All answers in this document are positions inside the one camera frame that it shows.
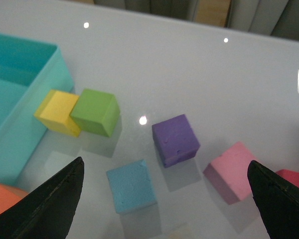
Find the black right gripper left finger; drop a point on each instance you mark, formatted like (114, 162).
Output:
(48, 211)

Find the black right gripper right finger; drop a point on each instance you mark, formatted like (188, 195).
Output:
(277, 201)

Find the light blue foam block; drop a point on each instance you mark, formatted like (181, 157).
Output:
(131, 187)

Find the red foam block back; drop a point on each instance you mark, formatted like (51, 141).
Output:
(291, 176)

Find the orange foam block left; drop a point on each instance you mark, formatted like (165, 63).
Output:
(9, 196)

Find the pink foam block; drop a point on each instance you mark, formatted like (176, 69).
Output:
(228, 173)

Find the yellow foam block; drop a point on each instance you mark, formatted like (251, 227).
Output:
(54, 112)

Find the green foam block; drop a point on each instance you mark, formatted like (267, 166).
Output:
(96, 112)

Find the purple foam block back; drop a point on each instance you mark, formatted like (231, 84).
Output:
(175, 140)

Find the teal plastic bin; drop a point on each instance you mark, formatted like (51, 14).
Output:
(28, 71)

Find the beige chair right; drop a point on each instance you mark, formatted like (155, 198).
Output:
(277, 18)

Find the beige chair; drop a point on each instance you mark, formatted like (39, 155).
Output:
(277, 18)
(178, 9)

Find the beige chair left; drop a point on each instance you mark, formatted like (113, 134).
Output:
(178, 9)

